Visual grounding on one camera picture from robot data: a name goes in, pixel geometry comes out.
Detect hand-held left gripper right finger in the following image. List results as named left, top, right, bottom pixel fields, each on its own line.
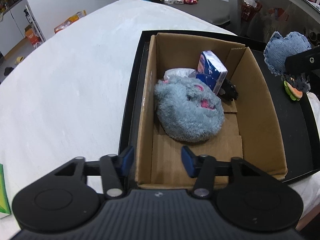
left=181, top=145, right=273, bottom=198

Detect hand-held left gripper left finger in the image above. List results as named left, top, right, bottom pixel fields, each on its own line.
left=54, top=145, right=135, bottom=200

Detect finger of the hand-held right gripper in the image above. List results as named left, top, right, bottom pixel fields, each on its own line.
left=285, top=44, right=320, bottom=75

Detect denim heart cushion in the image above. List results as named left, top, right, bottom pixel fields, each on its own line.
left=264, top=31, right=313, bottom=92

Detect black tray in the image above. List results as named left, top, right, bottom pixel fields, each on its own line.
left=117, top=30, right=320, bottom=186

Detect cardboard box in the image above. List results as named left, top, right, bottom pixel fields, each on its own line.
left=134, top=32, right=288, bottom=190

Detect black stitched heart cushion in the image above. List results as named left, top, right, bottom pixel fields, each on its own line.
left=217, top=79, right=239, bottom=102

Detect white plastic tissue pack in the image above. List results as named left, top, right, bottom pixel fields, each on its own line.
left=163, top=68, right=198, bottom=81

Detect blue tissue packet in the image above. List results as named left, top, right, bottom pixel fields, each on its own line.
left=196, top=50, right=228, bottom=93

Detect watermelon slice toy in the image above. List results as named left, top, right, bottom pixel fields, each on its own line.
left=283, top=81, right=304, bottom=102

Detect grey plush toy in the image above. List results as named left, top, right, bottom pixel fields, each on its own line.
left=153, top=77, right=225, bottom=143

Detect red basket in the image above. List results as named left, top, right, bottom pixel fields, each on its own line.
left=241, top=0, right=263, bottom=23

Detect green box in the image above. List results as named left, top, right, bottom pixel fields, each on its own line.
left=0, top=163, right=12, bottom=220

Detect orange and white snack box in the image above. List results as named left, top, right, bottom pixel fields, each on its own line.
left=54, top=10, right=87, bottom=34

